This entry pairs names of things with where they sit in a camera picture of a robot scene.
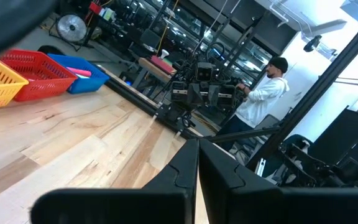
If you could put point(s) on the black security camera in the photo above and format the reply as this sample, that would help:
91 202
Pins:
312 44

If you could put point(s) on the white metal rail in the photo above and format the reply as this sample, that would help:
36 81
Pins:
259 167

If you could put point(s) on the wooden background table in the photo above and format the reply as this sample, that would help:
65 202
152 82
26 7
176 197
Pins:
149 67

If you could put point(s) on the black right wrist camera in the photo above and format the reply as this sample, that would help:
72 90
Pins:
204 72

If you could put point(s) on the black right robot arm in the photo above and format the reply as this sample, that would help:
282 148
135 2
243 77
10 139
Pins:
180 109

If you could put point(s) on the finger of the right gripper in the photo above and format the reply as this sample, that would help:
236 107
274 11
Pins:
195 94
214 96

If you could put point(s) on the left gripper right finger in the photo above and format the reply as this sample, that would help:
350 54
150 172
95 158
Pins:
222 186

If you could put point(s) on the black frame brace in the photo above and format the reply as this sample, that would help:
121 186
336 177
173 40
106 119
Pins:
247 133

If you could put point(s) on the black frame post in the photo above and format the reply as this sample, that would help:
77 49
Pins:
315 90

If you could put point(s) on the red plastic basket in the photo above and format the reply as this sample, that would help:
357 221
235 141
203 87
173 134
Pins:
39 74

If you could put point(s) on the flat red box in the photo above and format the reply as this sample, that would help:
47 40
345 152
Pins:
163 64

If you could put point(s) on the blue plastic basket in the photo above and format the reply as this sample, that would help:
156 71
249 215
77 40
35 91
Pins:
89 84

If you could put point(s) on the round metal floor fan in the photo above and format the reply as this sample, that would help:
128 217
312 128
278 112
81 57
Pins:
71 28

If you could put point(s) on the person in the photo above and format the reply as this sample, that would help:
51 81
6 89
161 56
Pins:
259 99

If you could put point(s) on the pink highlighter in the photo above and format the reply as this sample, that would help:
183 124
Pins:
79 71

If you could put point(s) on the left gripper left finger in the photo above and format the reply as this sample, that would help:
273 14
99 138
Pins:
179 186

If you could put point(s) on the large black panel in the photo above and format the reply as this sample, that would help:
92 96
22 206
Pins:
340 137

